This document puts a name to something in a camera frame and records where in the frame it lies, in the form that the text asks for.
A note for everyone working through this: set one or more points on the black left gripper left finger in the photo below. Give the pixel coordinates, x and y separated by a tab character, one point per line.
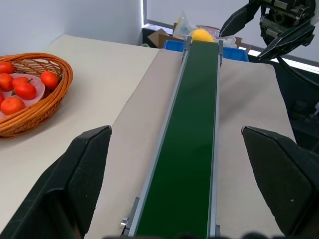
62	184

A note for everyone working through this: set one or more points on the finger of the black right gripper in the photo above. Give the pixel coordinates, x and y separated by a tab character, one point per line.
286	42
240	17

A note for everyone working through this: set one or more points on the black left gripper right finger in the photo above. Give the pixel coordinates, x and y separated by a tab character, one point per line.
284	179

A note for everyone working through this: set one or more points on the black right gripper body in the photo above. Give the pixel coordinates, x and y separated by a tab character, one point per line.
286	17

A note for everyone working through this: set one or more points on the yellow toy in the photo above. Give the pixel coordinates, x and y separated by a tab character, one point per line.
202	35

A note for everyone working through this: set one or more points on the red-orange toy fruit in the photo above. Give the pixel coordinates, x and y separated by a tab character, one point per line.
20	80
49	79
5	82
12	106
6	67
25	91

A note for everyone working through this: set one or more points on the white crumpled plastic bag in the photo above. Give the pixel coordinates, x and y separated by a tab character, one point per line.
228	40

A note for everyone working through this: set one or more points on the blue plastic bin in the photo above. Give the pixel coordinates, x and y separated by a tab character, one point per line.
234	53

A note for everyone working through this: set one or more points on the clear plastic bag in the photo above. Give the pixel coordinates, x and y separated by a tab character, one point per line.
183	26

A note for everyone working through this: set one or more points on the dark equipment base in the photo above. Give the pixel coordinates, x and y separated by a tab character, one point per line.
299	99

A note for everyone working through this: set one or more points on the woven orange wicker basket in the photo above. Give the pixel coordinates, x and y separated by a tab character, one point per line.
49	109

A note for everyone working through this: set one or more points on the pink plate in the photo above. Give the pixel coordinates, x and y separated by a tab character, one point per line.
37	85

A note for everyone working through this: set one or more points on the green conveyor belt grey frame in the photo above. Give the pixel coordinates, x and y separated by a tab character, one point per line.
187	124

